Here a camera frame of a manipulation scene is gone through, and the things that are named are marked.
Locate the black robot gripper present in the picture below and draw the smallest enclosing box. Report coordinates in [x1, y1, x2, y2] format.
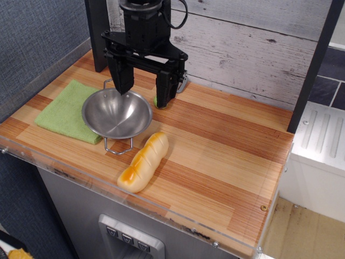
[102, 5, 188, 109]

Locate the steel two-handled frying pan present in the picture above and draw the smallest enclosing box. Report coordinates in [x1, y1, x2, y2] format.
[81, 79, 153, 155]

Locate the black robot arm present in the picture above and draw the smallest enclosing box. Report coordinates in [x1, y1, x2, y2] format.
[102, 0, 188, 108]

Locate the yellow object at corner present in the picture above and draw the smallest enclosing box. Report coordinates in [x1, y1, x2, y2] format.
[8, 249, 33, 259]

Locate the green folded cloth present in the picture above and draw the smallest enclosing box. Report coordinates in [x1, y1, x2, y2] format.
[34, 80, 102, 145]

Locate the toy bread loaf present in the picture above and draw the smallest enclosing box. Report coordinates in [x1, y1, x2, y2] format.
[117, 132, 169, 193]

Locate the clear acrylic table guard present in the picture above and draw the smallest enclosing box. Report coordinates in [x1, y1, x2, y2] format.
[0, 134, 264, 256]

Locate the grey cabinet button panel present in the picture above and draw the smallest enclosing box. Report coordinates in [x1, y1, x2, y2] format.
[98, 214, 165, 258]

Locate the white grooved side unit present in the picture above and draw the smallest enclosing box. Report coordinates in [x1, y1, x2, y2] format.
[279, 102, 344, 222]

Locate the green-handled grey toy spatula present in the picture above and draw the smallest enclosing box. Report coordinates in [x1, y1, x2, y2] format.
[153, 76, 189, 108]

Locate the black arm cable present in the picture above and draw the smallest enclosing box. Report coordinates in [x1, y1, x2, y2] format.
[161, 0, 189, 30]

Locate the left dark vertical post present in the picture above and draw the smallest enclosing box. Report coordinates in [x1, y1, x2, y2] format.
[84, 0, 110, 72]

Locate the dark vertical post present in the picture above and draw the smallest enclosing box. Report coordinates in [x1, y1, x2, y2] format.
[84, 0, 110, 72]
[287, 0, 344, 134]

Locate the right dark vertical post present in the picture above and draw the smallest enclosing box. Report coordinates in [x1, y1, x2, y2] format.
[287, 0, 344, 134]

